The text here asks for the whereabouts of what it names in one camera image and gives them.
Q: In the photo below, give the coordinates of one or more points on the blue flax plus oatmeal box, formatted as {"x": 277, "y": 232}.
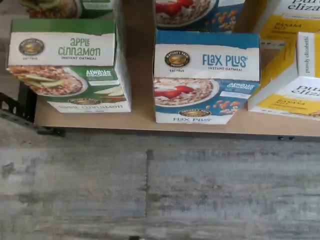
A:
{"x": 205, "y": 75}
{"x": 195, "y": 12}

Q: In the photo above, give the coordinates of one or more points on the wooden oatmeal shelf board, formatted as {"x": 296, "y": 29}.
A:
{"x": 140, "y": 75}

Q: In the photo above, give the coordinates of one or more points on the green apple cinnamon oatmeal box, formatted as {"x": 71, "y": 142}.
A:
{"x": 70, "y": 62}
{"x": 62, "y": 7}

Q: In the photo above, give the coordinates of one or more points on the yellow banana nut oatmeal box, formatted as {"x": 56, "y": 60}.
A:
{"x": 292, "y": 20}
{"x": 295, "y": 87}

